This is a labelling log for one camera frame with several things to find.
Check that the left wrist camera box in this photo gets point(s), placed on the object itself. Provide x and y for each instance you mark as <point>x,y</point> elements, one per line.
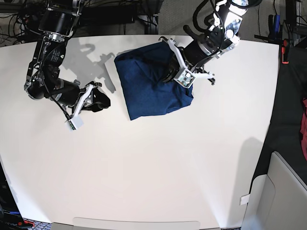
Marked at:
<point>184,78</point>

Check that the blue long-sleeve T-shirt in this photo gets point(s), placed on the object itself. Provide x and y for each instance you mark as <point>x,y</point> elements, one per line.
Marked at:
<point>141,72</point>

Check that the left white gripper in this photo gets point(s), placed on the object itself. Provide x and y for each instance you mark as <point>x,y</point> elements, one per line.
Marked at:
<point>178,62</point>

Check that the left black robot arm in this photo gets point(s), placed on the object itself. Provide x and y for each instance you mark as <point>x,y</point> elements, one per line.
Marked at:
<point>220,36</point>

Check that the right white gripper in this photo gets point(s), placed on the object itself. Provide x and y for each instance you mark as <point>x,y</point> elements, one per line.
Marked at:
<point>98,99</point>

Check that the beige plastic bin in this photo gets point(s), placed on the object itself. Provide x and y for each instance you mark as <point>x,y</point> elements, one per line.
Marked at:
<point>278,199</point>

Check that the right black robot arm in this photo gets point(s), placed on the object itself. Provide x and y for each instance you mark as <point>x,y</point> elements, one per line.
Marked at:
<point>42,80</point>

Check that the red cloth pile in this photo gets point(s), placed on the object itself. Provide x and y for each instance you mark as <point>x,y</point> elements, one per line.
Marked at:
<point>303,129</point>

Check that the blue handled tool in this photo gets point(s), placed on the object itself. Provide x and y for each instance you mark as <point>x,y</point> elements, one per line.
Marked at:
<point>276,25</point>

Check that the orange clamp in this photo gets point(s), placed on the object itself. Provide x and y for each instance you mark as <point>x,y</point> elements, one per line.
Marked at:
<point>285,51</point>

